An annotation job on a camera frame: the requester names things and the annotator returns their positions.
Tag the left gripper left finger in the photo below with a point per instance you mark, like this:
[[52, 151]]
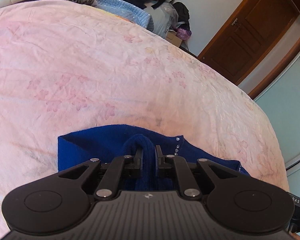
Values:
[[114, 173]]

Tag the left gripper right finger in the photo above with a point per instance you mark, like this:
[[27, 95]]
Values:
[[177, 170]]

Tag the blue knit sweater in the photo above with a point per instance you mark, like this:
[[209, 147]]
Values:
[[108, 142]]

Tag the wardrobe sliding door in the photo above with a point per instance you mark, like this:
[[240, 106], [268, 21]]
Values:
[[281, 103]]

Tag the pink floral bed blanket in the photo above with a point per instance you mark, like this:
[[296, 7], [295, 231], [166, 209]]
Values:
[[66, 67]]

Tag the brown wooden door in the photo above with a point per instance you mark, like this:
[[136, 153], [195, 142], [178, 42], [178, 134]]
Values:
[[255, 43]]

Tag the purple plastic bag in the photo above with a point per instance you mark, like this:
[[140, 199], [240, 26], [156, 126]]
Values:
[[183, 34]]

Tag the light blue knit garment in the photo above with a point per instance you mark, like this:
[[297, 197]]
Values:
[[128, 11]]

